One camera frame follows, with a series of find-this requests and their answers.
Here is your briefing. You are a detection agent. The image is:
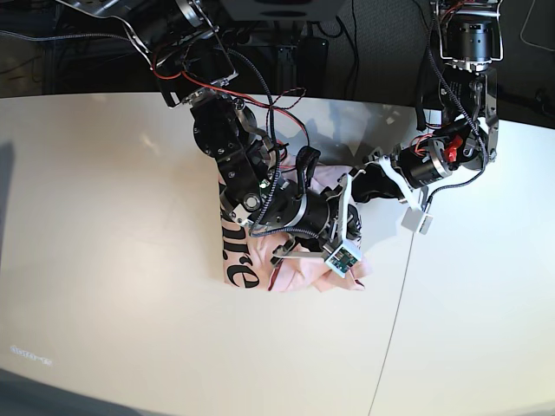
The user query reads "pink T-shirt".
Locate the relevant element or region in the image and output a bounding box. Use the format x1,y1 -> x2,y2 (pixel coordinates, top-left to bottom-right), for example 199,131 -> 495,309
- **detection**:
219,162 -> 374,294

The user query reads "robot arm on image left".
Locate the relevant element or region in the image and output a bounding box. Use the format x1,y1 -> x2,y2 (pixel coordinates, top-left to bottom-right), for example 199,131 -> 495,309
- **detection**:
70,1 -> 362,275

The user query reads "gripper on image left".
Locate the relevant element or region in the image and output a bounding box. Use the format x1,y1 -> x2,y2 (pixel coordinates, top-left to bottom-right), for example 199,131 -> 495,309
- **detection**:
271,173 -> 362,267

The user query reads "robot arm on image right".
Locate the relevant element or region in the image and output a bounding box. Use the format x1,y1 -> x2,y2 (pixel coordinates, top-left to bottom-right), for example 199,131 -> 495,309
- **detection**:
351,1 -> 504,203

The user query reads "aluminium table leg post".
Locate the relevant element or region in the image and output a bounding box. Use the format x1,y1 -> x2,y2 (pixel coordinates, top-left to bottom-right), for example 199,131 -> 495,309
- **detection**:
276,46 -> 297,93

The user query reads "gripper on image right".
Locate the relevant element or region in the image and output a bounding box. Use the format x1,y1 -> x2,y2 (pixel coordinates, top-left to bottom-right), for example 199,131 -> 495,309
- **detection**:
351,145 -> 452,209

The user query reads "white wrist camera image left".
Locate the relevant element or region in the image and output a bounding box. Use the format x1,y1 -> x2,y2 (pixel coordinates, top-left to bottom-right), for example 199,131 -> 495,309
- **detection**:
323,240 -> 362,278

